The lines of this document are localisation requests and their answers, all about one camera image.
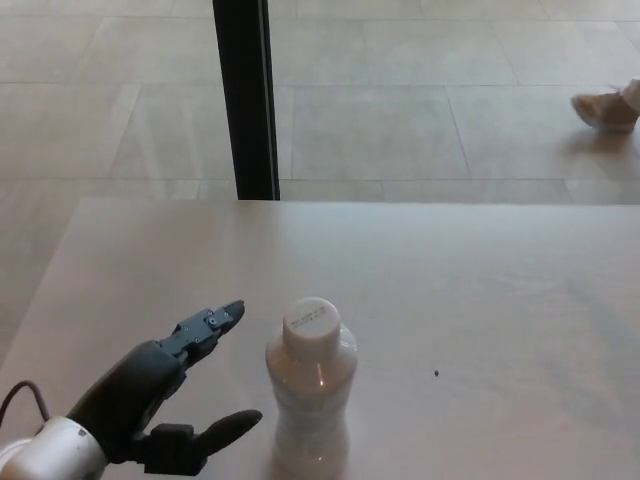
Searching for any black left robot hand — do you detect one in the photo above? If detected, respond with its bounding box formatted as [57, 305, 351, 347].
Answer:
[64, 298, 264, 475]

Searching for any white plastic bottle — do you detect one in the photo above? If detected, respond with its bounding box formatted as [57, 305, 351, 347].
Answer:
[264, 323, 360, 480]

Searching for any white screw cap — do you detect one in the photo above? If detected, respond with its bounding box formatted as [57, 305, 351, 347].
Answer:
[281, 296, 343, 354]

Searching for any beige sneaker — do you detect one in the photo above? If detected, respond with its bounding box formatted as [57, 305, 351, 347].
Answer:
[570, 89, 640, 134]

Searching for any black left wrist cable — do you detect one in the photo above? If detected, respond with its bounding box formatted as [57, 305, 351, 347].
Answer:
[0, 380, 52, 427]

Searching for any black vertical post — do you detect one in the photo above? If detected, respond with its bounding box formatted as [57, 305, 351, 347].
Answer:
[212, 0, 282, 202]

